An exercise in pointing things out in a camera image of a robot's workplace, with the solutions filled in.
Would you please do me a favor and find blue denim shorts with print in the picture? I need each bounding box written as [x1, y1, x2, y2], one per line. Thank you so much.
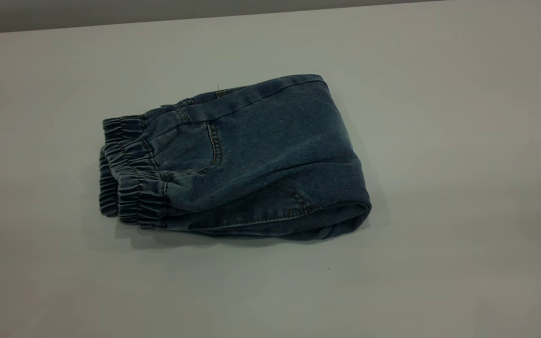
[99, 74, 372, 241]

